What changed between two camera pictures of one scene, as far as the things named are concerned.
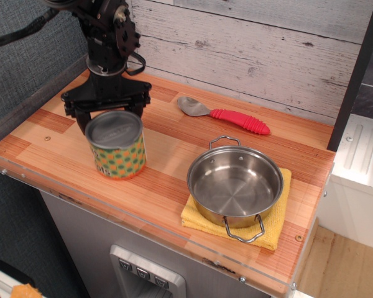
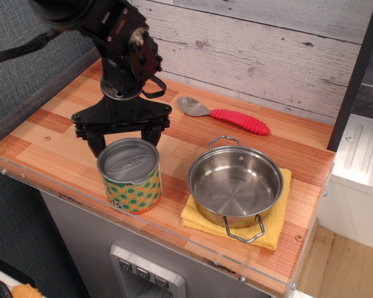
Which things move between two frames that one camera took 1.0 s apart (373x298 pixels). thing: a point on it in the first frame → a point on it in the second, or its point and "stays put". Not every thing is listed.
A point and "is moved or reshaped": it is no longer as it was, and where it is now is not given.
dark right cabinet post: (359, 72) stays put
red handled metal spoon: (189, 106) stays put
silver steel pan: (232, 186) stays put
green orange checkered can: (117, 139) is moved or reshaped
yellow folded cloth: (273, 220) stays put
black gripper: (105, 90) → (112, 115)
